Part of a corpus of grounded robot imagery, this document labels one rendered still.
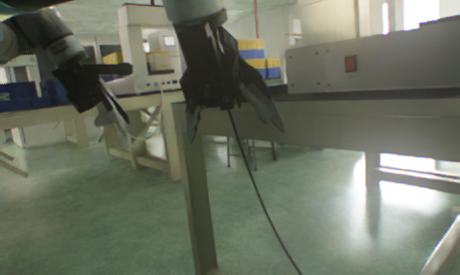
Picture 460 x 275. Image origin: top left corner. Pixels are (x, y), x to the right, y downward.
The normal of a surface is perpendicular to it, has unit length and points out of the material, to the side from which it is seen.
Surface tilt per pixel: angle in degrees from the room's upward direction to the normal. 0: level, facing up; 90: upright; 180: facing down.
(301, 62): 90
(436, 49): 90
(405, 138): 90
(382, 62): 90
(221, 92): 114
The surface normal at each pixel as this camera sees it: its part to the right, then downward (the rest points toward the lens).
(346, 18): -0.74, 0.19
